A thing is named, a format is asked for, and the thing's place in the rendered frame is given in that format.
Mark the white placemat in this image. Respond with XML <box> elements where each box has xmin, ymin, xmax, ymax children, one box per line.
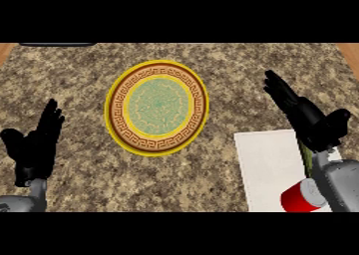
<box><xmin>232</xmin><ymin>128</ymin><xmax>343</xmax><ymax>213</ymax></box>

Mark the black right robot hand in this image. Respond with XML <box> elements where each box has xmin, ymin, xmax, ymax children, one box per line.
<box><xmin>262</xmin><ymin>69</ymin><xmax>352</xmax><ymax>153</ymax></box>

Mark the red can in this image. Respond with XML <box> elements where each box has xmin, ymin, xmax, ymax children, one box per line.
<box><xmin>279</xmin><ymin>177</ymin><xmax>330</xmax><ymax>213</ymax></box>

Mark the yellow patterned plate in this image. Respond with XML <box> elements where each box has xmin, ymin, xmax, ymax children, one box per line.
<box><xmin>103</xmin><ymin>59</ymin><xmax>211</xmax><ymax>157</ymax></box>

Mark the green vegetable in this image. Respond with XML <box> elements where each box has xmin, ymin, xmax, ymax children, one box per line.
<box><xmin>297</xmin><ymin>138</ymin><xmax>316</xmax><ymax>178</ymax></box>

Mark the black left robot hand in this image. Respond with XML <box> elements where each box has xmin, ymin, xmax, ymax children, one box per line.
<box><xmin>0</xmin><ymin>98</ymin><xmax>67</xmax><ymax>188</ymax></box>

